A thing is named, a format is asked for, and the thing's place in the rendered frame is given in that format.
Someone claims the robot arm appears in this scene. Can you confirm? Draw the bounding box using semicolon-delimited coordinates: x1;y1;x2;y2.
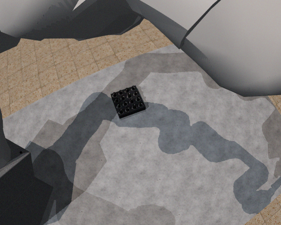
0;0;281;97

